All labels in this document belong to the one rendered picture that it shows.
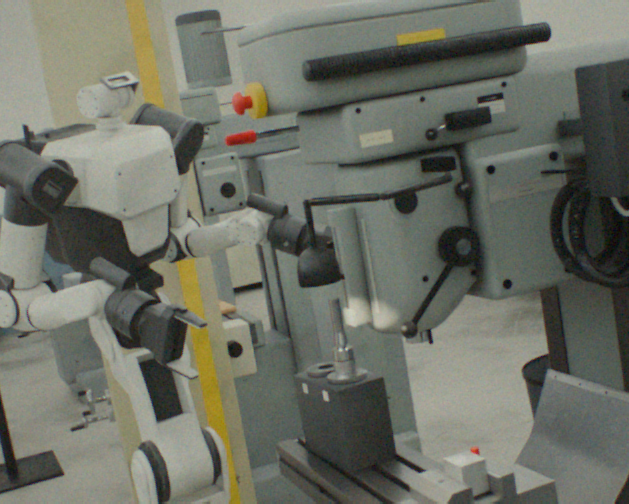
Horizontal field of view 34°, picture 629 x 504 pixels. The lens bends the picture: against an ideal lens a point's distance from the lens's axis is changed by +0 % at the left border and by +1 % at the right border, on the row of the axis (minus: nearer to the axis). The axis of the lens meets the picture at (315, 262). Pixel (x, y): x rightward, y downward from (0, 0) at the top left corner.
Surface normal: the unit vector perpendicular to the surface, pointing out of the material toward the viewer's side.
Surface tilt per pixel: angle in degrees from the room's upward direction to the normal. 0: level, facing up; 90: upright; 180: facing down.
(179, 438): 64
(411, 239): 90
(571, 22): 90
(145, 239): 100
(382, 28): 90
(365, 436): 90
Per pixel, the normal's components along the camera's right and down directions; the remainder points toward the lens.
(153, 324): -0.61, 0.18
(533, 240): 0.36, 0.08
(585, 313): -0.91, 0.22
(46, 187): 0.76, 0.40
